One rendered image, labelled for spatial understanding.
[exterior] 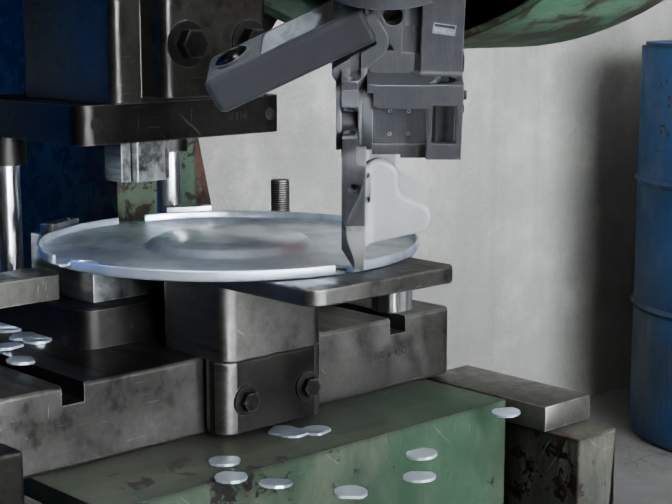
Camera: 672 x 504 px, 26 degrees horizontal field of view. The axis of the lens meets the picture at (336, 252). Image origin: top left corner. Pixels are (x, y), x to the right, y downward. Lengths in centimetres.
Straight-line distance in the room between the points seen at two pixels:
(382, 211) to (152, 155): 28
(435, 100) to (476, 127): 231
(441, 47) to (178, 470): 34
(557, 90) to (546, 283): 46
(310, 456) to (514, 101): 233
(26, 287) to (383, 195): 32
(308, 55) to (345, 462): 32
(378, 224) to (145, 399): 22
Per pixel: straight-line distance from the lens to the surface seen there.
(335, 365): 118
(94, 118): 110
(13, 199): 122
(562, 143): 348
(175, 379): 108
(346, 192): 94
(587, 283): 362
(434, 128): 94
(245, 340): 107
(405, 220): 98
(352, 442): 108
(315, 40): 93
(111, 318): 113
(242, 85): 94
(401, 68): 94
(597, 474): 122
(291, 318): 110
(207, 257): 106
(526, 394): 123
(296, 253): 108
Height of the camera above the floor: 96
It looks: 10 degrees down
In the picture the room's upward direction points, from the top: straight up
